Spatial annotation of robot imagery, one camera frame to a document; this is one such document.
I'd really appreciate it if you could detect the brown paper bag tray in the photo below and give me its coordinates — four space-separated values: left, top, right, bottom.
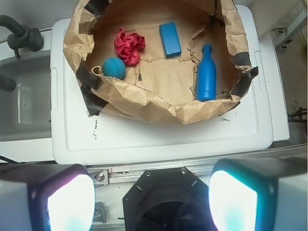
63 0 258 124

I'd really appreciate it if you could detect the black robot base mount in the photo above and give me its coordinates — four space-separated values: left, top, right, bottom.
123 167 216 231

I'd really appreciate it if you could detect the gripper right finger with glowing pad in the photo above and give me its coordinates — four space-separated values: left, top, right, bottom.
208 158 308 231

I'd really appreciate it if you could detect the dark grey faucet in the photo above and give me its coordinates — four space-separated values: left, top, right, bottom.
0 15 44 59

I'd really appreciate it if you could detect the crumpled red paper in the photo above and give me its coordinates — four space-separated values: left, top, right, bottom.
114 27 146 66

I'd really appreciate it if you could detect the blue plastic bottle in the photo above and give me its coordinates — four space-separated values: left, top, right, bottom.
196 44 217 102

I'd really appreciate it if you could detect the white plastic bin lid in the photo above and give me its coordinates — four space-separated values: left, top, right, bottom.
51 5 274 165

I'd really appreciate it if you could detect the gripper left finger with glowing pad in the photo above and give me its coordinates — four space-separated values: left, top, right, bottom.
0 164 95 231

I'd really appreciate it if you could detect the blue rectangular block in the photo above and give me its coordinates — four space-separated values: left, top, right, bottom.
159 22 181 58

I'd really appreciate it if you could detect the blue textured ball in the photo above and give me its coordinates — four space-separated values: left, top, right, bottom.
102 57 126 79

